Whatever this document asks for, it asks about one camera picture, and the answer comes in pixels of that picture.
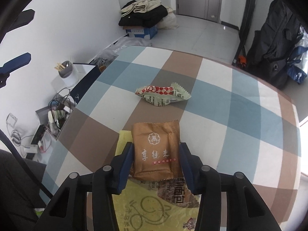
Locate black folded clothes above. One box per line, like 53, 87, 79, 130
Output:
119, 1, 168, 28

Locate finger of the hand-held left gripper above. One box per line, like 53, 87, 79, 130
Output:
0, 52, 32, 89
11, 9, 35, 29

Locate grey crumpled cloth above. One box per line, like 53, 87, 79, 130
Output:
93, 52, 119, 68

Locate white cloth bag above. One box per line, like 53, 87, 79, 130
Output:
157, 7, 179, 29

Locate red and white wrapper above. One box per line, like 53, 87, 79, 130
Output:
134, 82, 192, 107

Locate large black bag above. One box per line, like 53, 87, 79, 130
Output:
245, 0, 301, 89

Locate blue cardboard box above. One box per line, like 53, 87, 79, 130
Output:
123, 24, 158, 39

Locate checkered tablecloth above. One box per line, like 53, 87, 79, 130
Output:
42, 46, 302, 231

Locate blue and silver bag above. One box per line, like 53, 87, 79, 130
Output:
286, 26, 308, 85

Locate clear plastic box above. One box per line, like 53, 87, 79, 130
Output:
6, 113, 18, 128

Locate tangle of black cables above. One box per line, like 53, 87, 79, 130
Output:
48, 88, 75, 111

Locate stack of paper cups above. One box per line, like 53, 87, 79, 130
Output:
48, 110, 66, 124

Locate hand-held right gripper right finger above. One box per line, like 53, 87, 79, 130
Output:
178, 142, 282, 231

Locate brown snack packet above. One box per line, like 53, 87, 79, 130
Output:
130, 121, 181, 182

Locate grey open box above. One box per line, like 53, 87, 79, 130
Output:
35, 101, 73, 140

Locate white cup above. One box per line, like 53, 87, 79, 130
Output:
58, 61, 79, 89

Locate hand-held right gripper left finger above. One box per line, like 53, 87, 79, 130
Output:
41, 142, 134, 231

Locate bundle of wooden sticks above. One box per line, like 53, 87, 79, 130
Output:
55, 62, 71, 72

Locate beige folded clothes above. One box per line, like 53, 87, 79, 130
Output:
120, 0, 161, 17

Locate dark blue box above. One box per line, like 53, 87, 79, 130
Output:
72, 63, 101, 107

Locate yellow bread wrapper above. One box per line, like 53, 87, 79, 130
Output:
113, 130, 201, 231

